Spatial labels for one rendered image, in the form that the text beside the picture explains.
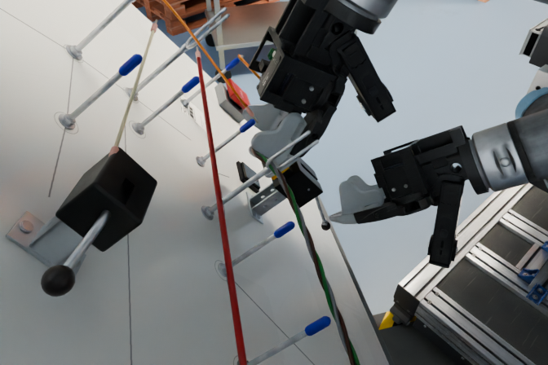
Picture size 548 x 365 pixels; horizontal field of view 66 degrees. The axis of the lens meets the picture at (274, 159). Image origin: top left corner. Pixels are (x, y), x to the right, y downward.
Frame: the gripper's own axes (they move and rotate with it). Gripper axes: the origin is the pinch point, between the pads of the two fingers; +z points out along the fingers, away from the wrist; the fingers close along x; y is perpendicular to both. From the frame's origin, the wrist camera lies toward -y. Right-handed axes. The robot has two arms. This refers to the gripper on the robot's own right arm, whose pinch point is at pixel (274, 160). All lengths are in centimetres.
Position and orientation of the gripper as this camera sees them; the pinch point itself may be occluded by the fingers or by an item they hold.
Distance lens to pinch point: 52.2
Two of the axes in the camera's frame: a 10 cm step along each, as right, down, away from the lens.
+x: 2.1, 6.3, -7.5
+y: -8.6, -2.4, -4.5
